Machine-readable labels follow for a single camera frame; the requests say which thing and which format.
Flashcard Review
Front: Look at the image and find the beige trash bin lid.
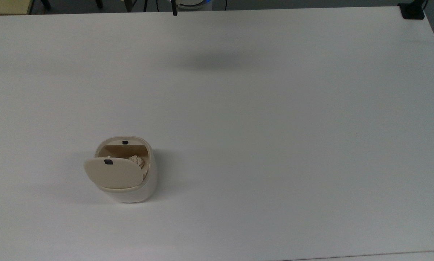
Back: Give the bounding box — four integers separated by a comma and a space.
83, 157, 145, 189

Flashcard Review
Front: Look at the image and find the beige plastic trash bin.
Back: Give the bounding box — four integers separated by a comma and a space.
94, 136, 158, 203

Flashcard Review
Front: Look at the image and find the crumpled white paper ball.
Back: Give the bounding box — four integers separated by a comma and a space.
128, 155, 145, 169

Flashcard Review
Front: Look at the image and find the pale yellow cabinet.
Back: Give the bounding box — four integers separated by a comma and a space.
0, 0, 35, 15

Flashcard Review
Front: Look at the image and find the black table clamp mount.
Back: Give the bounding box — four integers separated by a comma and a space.
398, 0, 428, 20

